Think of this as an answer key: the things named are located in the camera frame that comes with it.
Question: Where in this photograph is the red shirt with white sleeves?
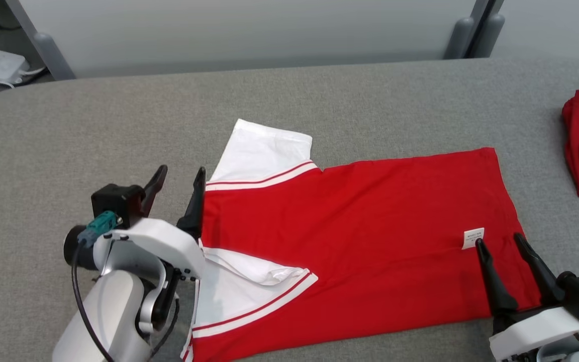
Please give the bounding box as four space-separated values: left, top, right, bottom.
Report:
179 118 541 362

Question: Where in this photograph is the grey double partition post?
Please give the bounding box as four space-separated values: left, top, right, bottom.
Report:
443 0 506 60

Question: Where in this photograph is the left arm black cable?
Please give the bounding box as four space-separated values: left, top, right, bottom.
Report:
71 211 122 362

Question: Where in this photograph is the grey slim partition post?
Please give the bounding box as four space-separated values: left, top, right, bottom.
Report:
6 0 76 81

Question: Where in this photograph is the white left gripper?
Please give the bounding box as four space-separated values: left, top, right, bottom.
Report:
63 164 207 281

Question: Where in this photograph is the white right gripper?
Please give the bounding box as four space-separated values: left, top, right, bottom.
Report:
475 232 579 362

